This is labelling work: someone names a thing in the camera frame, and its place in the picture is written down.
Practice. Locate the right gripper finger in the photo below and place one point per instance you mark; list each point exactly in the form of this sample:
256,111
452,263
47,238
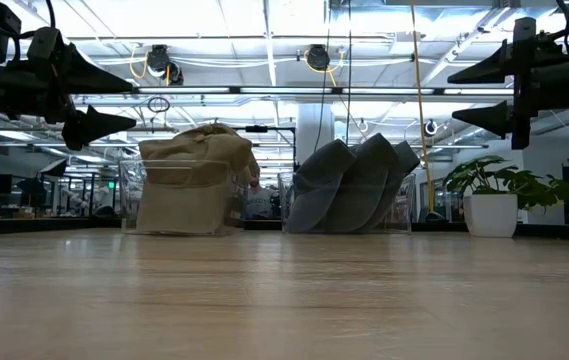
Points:
496,119
494,67

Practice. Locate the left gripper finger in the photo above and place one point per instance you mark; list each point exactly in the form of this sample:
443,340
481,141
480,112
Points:
94,126
84,75

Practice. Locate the narrow clear plastic bin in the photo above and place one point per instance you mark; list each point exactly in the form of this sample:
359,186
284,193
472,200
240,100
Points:
129,200

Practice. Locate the green plant in white pot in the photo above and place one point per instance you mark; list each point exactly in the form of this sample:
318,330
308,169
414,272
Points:
489,215

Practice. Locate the wide clear plastic bin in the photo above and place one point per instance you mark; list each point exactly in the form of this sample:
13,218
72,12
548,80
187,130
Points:
404,210

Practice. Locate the white building pillar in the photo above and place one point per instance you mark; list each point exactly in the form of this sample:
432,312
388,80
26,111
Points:
314,120

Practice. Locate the person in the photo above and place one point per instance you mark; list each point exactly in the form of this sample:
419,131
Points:
260,202

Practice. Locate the long ceiling light strip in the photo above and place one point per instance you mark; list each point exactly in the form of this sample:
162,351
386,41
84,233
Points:
284,90

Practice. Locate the black aluminium table frame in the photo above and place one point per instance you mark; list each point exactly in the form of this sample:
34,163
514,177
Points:
39,226

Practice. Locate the black background rig frame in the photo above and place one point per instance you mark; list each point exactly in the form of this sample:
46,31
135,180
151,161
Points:
256,128

